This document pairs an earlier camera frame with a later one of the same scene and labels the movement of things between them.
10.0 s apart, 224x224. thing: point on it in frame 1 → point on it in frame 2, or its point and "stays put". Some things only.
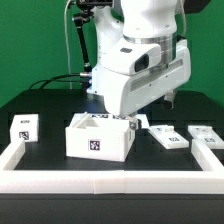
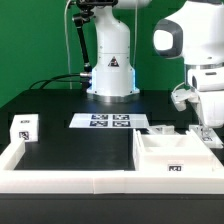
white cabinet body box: x=99 y=137 → x=172 y=153
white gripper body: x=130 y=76 → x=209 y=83
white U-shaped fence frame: x=207 y=180 stays put
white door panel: x=212 y=138 stays put
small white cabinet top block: x=24 y=127 stays put
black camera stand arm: x=87 y=8 stays put
